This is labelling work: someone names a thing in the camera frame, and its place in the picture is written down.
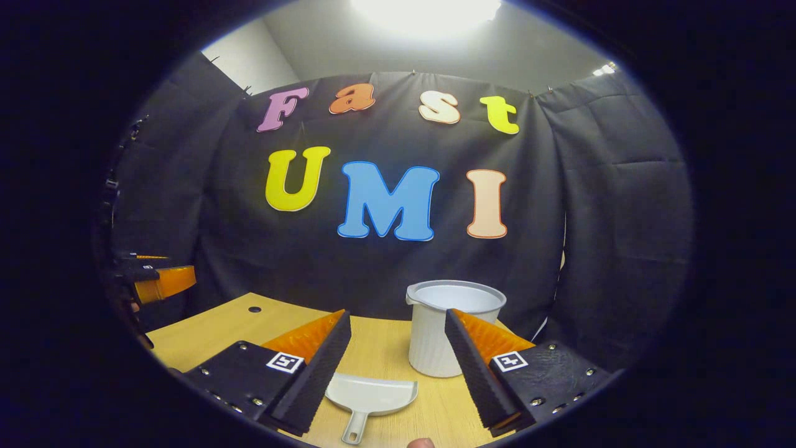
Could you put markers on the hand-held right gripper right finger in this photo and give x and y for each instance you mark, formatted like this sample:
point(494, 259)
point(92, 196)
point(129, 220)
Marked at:
point(476, 379)

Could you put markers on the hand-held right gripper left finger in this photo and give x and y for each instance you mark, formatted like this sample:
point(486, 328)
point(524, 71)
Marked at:
point(311, 386)

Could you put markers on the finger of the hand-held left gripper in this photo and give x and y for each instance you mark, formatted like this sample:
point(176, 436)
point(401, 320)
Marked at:
point(149, 257)
point(168, 281)

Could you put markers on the white ribbed garbage bin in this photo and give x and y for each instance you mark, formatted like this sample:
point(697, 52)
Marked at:
point(429, 342)

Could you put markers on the grey plastic dustpan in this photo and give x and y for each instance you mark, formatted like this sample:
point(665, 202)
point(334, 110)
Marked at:
point(373, 395)

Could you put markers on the wooden desktop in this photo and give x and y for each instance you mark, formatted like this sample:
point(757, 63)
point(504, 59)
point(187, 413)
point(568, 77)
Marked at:
point(211, 336)

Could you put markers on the black backdrop cloth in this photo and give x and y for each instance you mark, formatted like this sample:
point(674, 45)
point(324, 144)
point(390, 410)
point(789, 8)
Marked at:
point(385, 267)

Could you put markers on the small ceiling light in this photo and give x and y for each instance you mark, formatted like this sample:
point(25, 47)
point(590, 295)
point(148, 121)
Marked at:
point(605, 69)

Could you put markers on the large ceiling light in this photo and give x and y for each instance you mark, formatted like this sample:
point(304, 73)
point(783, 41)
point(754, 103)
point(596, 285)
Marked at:
point(429, 12)

